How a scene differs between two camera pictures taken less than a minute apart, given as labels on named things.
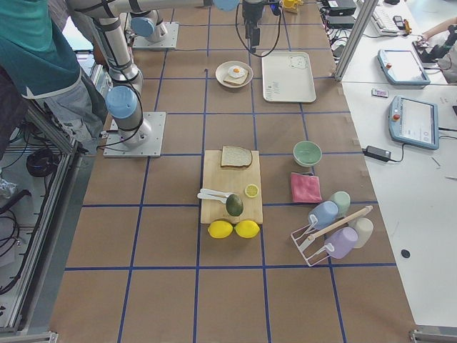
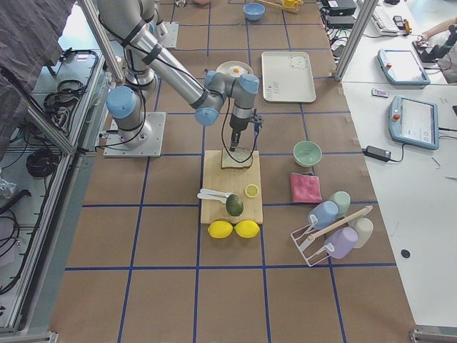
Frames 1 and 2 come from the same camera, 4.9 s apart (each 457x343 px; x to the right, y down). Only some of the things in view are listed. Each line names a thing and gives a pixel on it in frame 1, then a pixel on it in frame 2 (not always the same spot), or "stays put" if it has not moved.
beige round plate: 234,74 stays put
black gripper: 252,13 -> 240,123
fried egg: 236,71 stays put
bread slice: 236,156 stays put
